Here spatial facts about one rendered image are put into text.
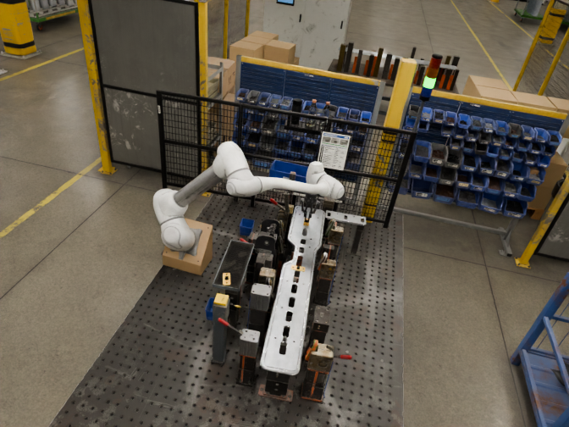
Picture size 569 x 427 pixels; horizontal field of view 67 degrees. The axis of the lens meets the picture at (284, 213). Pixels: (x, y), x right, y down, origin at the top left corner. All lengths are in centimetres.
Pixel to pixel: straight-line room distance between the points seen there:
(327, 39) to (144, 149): 499
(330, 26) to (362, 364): 721
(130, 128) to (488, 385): 414
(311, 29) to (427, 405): 715
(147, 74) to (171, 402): 324
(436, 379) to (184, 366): 195
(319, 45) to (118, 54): 504
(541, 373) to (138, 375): 282
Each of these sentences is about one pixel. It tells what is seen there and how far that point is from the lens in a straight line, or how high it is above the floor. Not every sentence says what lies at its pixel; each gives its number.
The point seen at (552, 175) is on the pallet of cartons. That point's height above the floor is 60.
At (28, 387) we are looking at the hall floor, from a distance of 345.
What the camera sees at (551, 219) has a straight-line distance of 481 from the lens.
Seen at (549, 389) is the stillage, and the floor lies 16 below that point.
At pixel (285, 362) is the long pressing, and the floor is 100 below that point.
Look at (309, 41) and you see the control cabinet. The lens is 900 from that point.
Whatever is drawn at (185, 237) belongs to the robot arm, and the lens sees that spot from 266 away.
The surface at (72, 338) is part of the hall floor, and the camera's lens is 362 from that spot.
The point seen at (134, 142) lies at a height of 46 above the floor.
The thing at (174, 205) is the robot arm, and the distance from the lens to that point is 266.
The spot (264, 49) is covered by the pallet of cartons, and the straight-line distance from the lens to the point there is 696.
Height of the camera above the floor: 271
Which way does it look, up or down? 35 degrees down
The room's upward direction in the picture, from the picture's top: 8 degrees clockwise
